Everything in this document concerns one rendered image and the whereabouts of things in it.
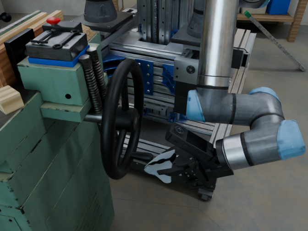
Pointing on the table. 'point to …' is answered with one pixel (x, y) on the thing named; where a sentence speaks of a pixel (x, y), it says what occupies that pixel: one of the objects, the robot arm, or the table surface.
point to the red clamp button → (53, 20)
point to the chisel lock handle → (5, 17)
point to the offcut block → (10, 100)
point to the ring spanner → (65, 40)
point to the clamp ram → (18, 48)
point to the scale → (14, 23)
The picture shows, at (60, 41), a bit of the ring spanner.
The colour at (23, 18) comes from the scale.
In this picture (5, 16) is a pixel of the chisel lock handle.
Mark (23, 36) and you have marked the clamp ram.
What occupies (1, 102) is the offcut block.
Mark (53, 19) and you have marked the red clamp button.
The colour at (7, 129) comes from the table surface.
